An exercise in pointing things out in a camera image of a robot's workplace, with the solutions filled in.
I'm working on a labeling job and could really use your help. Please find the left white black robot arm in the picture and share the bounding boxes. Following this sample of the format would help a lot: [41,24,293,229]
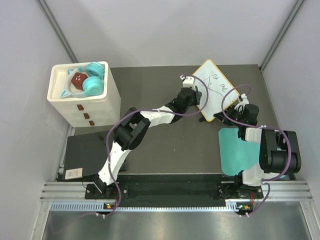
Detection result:
[94,86,202,199]

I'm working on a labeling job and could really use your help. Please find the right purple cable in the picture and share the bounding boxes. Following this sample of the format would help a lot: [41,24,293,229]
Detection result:
[221,84,292,218]

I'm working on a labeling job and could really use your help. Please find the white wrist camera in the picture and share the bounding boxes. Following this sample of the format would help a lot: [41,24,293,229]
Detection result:
[180,75,195,90]
[238,93,249,106]

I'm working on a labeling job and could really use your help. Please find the aluminium frame rail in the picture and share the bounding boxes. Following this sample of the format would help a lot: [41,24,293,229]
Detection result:
[40,182,91,201]

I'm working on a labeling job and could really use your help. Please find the teal cat ear headphones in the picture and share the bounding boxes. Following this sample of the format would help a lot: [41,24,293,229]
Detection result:
[60,62,105,98]

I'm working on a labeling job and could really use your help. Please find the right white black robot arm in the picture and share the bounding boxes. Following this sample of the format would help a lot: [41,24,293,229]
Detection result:
[214,103,302,198]

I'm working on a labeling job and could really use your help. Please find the dark red cube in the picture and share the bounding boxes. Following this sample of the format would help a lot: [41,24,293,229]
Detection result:
[71,72,88,91]

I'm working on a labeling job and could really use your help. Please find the yellow framed whiteboard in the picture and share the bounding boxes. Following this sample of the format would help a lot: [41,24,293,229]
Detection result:
[193,59,240,122]

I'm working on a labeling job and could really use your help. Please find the grey slotted cable duct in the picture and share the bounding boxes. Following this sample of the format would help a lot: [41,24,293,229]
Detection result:
[50,201,251,213]

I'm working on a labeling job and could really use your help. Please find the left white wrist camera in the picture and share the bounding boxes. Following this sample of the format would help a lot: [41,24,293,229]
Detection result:
[180,75,195,90]

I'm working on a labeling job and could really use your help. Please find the black box with label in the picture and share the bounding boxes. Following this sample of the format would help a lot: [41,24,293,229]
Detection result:
[62,131,131,186]

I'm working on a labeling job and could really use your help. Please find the purple cable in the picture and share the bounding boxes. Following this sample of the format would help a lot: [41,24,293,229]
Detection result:
[49,74,210,235]
[221,84,292,218]

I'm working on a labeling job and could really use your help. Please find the white drawer unit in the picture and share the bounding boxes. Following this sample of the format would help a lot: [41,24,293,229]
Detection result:
[47,61,121,128]

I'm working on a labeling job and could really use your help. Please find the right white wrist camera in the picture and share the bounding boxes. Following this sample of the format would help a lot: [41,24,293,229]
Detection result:
[238,93,249,106]

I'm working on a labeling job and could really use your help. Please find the teal cutting board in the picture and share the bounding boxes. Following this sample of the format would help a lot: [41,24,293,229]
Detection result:
[218,128,260,180]

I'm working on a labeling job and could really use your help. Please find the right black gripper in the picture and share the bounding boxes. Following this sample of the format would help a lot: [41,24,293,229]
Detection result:
[214,105,245,128]

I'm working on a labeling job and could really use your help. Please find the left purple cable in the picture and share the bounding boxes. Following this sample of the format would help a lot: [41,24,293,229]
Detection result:
[49,74,210,235]

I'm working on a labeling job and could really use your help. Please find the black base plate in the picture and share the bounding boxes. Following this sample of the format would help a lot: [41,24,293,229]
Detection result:
[84,173,264,207]

